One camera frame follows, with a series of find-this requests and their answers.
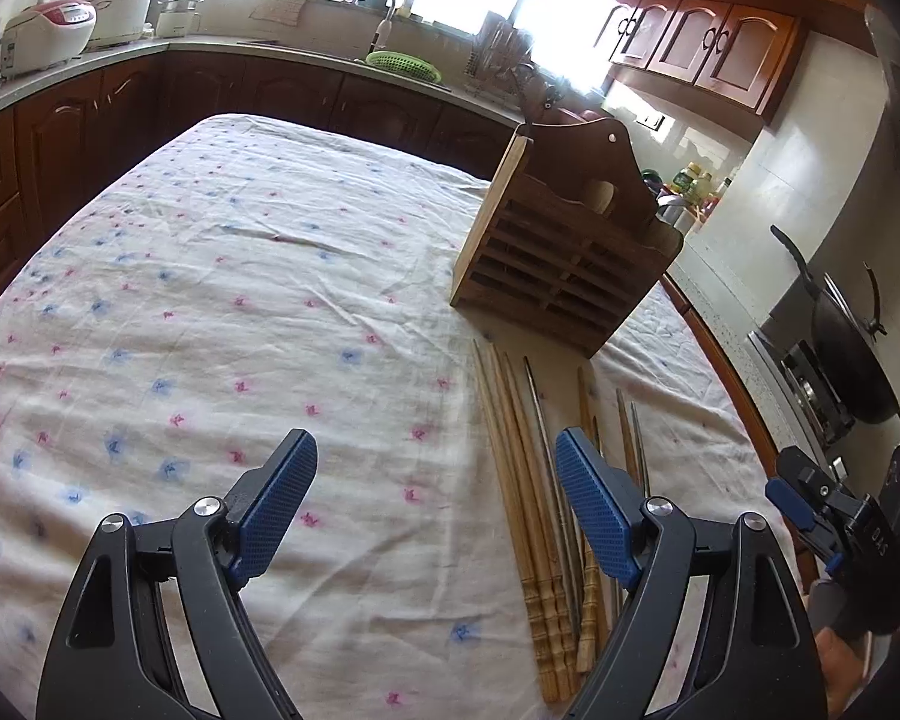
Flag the wooden chopstick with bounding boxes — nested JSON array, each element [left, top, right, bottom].
[[487, 344, 578, 704], [473, 343, 559, 704]]

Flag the chrome kitchen faucet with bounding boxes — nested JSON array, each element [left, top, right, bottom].
[[351, 0, 397, 54]]

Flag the right human hand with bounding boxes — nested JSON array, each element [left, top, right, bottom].
[[814, 628, 863, 718]]

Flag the gas stove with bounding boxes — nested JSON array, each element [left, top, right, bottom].
[[748, 330, 855, 458]]

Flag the black wok with lid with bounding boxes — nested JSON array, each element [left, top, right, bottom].
[[769, 224, 900, 424]]

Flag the floral white tablecloth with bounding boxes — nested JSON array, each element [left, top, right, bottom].
[[0, 112, 802, 720]]

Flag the yellow oil bottle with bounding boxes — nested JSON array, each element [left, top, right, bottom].
[[670, 163, 702, 202]]

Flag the wooden utensil holder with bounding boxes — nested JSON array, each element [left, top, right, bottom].
[[450, 117, 683, 358]]

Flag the lower wooden cabinets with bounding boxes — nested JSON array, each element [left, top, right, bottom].
[[0, 49, 515, 296]]

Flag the wooden cabinets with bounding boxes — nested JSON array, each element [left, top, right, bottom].
[[606, 0, 873, 121], [0, 49, 515, 296]]

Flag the upper wooden cabinets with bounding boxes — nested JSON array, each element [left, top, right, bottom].
[[606, 0, 873, 121]]

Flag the dish drying rack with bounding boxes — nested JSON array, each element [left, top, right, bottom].
[[464, 11, 535, 93]]

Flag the white red rice cooker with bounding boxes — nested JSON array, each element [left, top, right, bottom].
[[0, 0, 97, 78]]

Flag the small white steamer pot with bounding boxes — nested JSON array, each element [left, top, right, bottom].
[[155, 0, 201, 39]]

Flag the green sink basket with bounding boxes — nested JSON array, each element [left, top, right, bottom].
[[365, 50, 442, 85]]

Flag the large white rice cooker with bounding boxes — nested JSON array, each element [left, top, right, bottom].
[[89, 0, 151, 49]]

